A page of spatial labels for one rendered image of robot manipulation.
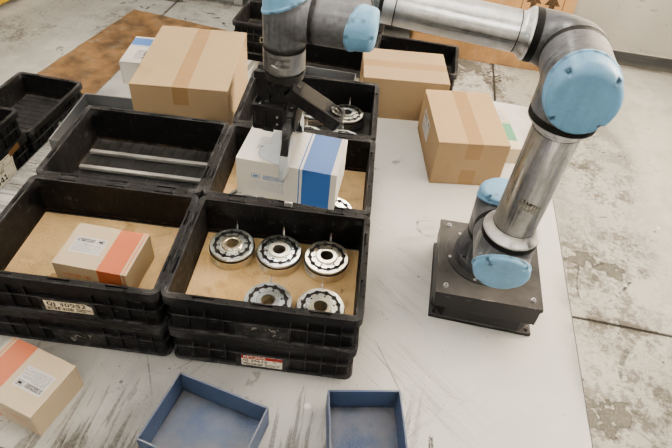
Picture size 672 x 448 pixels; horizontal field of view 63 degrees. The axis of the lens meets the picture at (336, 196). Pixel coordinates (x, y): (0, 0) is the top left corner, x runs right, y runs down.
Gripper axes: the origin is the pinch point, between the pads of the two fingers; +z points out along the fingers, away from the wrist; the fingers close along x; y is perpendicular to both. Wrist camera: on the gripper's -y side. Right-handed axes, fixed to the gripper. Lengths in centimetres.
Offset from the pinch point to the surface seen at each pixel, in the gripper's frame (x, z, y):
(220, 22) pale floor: -277, 111, 121
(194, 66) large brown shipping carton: -64, 21, 48
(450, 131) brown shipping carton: -58, 26, -35
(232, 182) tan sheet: -20.7, 28.3, 21.3
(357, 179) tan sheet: -31.3, 28.6, -11.0
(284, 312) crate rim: 23.7, 18.5, -4.5
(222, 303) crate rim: 24.6, 18.4, 7.5
